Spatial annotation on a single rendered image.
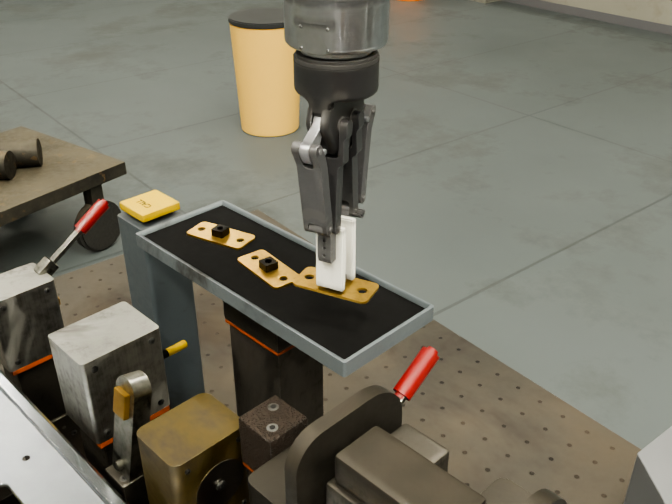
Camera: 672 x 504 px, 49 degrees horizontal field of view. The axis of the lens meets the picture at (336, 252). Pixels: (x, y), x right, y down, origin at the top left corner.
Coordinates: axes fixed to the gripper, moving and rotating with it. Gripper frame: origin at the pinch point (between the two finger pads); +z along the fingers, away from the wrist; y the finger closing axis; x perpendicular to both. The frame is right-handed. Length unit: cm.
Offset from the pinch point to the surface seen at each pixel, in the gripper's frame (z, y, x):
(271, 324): 8.2, 3.8, -5.6
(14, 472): 24.0, 20.9, -28.6
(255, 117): 111, -298, -197
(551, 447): 54, -41, 21
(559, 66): 123, -530, -64
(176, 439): 16.0, 15.6, -10.0
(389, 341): 8.2, 1.1, 6.6
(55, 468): 24.0, 18.5, -25.0
